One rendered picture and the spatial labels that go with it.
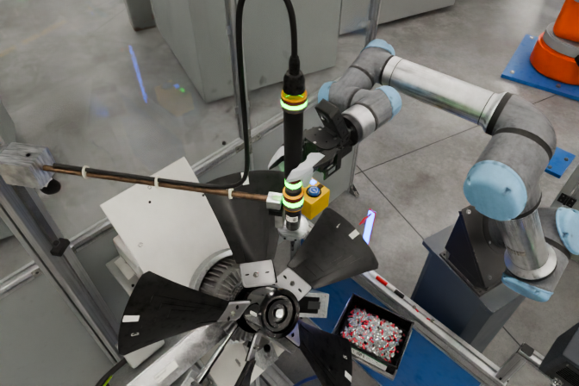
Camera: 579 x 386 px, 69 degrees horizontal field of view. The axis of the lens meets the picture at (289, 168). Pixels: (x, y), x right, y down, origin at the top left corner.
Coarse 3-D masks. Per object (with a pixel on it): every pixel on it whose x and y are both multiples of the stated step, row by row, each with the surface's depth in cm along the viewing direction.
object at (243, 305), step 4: (228, 304) 100; (232, 304) 100; (236, 304) 101; (240, 304) 102; (244, 304) 102; (248, 304) 103; (228, 308) 101; (232, 308) 102; (240, 308) 104; (244, 308) 104; (224, 312) 102; (228, 312) 103; (236, 312) 104; (240, 312) 105; (224, 316) 104; (232, 316) 105; (236, 316) 106; (220, 320) 104; (224, 320) 105; (232, 320) 106
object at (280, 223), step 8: (272, 192) 90; (272, 200) 89; (280, 200) 89; (272, 208) 90; (280, 208) 90; (280, 216) 91; (280, 224) 93; (304, 224) 95; (280, 232) 94; (288, 232) 94; (296, 232) 94; (304, 232) 94
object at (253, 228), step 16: (224, 176) 108; (240, 176) 108; (256, 176) 108; (272, 176) 108; (256, 192) 108; (224, 208) 108; (240, 208) 108; (256, 208) 107; (224, 224) 109; (240, 224) 108; (256, 224) 107; (272, 224) 107; (240, 240) 108; (256, 240) 107; (272, 240) 106; (240, 256) 108; (256, 256) 107; (272, 256) 106
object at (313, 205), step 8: (312, 184) 154; (304, 192) 151; (320, 192) 151; (328, 192) 152; (304, 200) 149; (312, 200) 149; (320, 200) 151; (328, 200) 156; (304, 208) 152; (312, 208) 149; (320, 208) 154; (312, 216) 153
